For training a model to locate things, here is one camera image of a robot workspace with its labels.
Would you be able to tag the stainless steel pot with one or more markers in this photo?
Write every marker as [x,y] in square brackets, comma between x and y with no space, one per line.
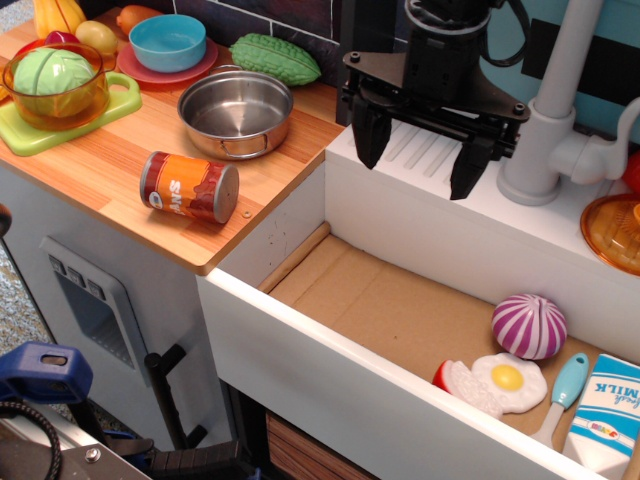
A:
[236,115]

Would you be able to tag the fried egg toy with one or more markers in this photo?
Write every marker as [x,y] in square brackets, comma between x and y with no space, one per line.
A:
[517,385]

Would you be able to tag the green cabbage toy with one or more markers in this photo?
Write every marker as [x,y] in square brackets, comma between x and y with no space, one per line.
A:
[52,81]

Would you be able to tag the red tomato toy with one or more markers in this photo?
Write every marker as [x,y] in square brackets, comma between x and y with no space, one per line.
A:
[631,176]

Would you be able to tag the pink plastic plate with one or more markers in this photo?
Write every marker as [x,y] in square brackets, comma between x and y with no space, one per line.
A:
[128,64]

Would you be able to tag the orange carrot toy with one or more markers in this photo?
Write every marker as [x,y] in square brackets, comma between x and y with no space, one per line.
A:
[132,15]

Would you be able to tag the red apple toy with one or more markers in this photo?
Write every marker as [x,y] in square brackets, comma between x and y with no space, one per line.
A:
[60,37]

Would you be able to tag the orange transparent pot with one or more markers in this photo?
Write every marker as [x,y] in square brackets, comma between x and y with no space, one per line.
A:
[98,86]

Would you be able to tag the blue white toy spatula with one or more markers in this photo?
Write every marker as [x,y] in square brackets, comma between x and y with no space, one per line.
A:
[567,388]

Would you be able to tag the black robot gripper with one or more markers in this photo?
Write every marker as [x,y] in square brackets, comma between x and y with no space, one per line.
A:
[438,85]

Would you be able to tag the yellow potato toy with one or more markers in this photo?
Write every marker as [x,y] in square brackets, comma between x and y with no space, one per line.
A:
[98,36]

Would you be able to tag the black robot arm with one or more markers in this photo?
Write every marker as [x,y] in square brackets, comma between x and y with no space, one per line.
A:
[437,85]

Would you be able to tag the red white apple slice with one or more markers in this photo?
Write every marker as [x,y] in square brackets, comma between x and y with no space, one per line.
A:
[456,378]

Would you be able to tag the orange beans can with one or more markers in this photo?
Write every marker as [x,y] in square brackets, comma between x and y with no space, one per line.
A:
[191,187]

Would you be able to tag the milk carton toy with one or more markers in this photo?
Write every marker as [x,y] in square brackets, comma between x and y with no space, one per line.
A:
[604,431]

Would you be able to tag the yellow squash toy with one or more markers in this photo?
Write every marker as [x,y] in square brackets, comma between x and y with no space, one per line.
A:
[57,15]

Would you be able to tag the white toy sink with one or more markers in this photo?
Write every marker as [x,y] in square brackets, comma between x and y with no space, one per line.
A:
[336,311]

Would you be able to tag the green cutting board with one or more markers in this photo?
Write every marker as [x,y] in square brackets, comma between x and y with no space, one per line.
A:
[24,140]

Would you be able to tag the white toy faucet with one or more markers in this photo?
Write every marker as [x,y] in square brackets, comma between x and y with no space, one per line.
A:
[549,147]

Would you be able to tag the black oven handle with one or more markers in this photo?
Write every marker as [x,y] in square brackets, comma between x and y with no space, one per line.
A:
[158,367]

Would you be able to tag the blue plastic bowl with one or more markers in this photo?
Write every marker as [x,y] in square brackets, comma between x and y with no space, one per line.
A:
[169,43]

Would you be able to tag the orange transparent lid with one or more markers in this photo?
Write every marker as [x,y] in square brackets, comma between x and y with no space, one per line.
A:
[610,227]

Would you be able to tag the purple onion toy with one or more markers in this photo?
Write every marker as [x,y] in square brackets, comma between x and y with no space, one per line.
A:
[529,327]

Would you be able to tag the blue clamp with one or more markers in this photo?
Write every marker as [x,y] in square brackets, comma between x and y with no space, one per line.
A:
[45,373]

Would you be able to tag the green bitter gourd toy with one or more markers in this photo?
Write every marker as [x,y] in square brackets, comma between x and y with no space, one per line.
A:
[276,57]

